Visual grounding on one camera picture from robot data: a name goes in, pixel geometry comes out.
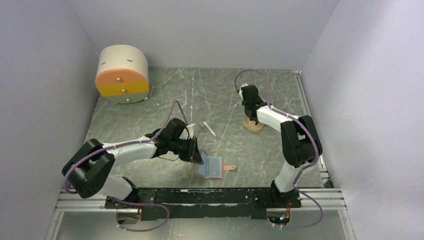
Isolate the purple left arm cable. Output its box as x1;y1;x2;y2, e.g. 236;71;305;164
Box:
63;99;190;195

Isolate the aluminium frame rail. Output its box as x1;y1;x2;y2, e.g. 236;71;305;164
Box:
293;70;347;211

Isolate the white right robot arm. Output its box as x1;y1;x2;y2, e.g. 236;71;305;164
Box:
238;83;323;207

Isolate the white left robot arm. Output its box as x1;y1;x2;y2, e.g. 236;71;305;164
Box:
61;118;204;208

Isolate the white pen with red cap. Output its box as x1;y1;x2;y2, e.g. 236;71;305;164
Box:
202;120;217;137

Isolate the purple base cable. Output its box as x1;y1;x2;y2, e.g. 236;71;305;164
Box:
271;185;325;230
109;197;171;233

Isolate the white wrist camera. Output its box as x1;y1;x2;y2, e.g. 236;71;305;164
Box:
238;83;248;100
186;123;201;137

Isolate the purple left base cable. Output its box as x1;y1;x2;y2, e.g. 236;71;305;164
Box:
109;197;171;233

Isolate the round beige drawer box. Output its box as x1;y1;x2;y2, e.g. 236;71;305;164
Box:
95;44;150;104

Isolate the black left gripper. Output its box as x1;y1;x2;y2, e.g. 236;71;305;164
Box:
169;135;204;165

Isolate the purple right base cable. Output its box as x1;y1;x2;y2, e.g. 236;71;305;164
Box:
271;185;325;230

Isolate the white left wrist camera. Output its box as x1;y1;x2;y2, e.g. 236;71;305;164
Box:
186;123;201;137

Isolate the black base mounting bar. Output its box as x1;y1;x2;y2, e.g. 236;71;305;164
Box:
104;187;302;221

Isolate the pink leather card holder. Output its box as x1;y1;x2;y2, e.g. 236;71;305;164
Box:
195;151;237;180

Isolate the beige oval tray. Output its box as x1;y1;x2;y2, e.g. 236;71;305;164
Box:
242;115;264;133

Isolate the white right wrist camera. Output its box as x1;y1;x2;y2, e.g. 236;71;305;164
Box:
238;83;248;100

